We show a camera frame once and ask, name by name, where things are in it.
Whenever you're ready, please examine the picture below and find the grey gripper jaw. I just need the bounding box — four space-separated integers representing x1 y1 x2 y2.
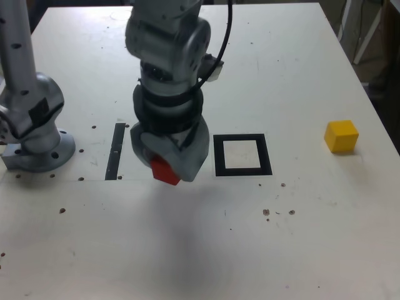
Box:
141 120 209 183
130 122 154 171

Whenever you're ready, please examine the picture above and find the red cube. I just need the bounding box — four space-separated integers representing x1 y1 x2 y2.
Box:
150 155 182 186

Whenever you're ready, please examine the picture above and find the yellow cube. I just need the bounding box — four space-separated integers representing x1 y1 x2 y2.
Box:
323 119 359 154

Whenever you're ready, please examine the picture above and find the black tape square outline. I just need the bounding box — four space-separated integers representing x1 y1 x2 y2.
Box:
212 133 273 178

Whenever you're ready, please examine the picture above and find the black tape strip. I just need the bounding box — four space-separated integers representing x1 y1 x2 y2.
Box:
104 122 126 181

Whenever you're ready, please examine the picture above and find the small gripper camera box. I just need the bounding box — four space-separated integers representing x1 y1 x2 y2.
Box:
202 53 225 83

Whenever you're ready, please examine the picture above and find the white upright post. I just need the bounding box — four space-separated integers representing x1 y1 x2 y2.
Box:
338 0 353 41

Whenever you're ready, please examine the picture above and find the white slanted frame leg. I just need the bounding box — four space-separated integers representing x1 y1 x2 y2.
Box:
354 4 388 66

